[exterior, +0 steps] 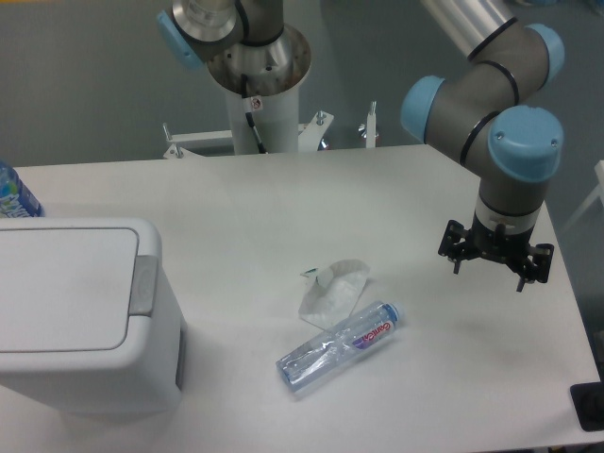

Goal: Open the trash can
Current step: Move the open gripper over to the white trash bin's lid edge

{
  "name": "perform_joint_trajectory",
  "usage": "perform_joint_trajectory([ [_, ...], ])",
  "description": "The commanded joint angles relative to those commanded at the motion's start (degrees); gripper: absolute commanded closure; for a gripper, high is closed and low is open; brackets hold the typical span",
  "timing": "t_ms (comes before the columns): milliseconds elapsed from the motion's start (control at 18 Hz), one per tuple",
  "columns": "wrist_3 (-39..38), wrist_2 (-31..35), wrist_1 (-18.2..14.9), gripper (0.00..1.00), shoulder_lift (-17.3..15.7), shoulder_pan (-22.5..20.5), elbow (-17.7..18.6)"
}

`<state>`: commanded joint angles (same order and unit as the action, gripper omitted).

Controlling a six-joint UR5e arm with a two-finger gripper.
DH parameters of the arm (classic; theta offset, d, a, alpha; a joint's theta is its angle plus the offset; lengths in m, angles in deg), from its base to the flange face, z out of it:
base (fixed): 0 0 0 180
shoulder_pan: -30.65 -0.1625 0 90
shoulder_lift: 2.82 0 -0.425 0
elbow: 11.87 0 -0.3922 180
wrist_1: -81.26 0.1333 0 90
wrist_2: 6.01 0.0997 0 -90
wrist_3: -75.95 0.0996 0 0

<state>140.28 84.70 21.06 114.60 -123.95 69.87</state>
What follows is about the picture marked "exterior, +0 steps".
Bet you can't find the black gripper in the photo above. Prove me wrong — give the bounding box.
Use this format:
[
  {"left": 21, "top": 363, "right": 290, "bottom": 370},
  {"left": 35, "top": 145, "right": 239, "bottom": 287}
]
[{"left": 438, "top": 210, "right": 554, "bottom": 293}]

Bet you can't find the white push-lid trash can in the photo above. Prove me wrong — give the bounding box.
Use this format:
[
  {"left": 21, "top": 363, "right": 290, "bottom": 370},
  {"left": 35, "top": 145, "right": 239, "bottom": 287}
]
[{"left": 1, "top": 218, "right": 187, "bottom": 414}]

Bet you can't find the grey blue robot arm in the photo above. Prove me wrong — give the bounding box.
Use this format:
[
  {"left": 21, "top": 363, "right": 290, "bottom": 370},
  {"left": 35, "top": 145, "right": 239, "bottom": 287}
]
[{"left": 157, "top": 1, "right": 564, "bottom": 285}]

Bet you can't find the crumpled clear plastic bag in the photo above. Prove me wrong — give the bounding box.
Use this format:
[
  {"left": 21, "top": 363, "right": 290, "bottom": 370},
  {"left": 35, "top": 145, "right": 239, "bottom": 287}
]
[{"left": 298, "top": 259, "right": 370, "bottom": 330}]

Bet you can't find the black device at table edge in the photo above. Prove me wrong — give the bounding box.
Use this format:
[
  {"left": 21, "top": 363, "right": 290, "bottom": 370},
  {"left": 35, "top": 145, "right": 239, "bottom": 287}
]
[{"left": 570, "top": 381, "right": 603, "bottom": 432}]

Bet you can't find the clear empty plastic bottle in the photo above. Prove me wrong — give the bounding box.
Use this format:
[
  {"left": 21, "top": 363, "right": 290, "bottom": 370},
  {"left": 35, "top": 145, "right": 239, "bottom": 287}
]
[{"left": 276, "top": 301, "right": 404, "bottom": 393}]

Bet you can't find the blue labelled water bottle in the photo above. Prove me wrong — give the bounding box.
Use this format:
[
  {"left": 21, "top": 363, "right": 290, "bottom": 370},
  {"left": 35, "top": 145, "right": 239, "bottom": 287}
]
[{"left": 1, "top": 161, "right": 44, "bottom": 218}]

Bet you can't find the white frame at right edge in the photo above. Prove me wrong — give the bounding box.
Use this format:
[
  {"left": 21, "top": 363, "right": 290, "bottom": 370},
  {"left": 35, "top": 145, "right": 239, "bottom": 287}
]
[{"left": 562, "top": 160, "right": 603, "bottom": 234}]

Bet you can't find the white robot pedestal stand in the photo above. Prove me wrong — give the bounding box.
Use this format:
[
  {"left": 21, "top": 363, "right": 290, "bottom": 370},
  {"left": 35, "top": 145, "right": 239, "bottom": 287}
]
[{"left": 161, "top": 24, "right": 383, "bottom": 159}]

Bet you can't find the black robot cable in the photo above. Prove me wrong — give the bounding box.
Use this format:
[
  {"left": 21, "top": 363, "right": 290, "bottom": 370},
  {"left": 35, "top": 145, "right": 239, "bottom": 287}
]
[{"left": 240, "top": 73, "right": 269, "bottom": 155}]

